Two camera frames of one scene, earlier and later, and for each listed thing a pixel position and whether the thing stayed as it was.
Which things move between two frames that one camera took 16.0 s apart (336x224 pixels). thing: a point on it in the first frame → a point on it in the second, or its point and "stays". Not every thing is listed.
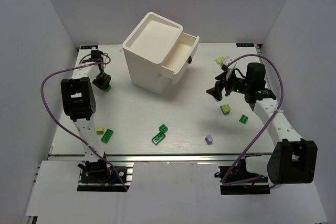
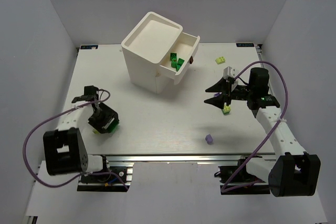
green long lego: (106, 137) → (113, 126)
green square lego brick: (108, 88) → (173, 55)
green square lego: (243, 118) → (180, 62)
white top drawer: (179, 55) stays
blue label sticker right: (244, 44) stays
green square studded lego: (163, 128) → (180, 62)
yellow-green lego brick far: (219, 60) stays
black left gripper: (102, 81) → (105, 119)
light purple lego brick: (209, 139) stays
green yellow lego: (226, 108) stays
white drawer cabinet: (158, 53) stays
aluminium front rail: (158, 158) stays
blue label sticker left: (88, 46) stays
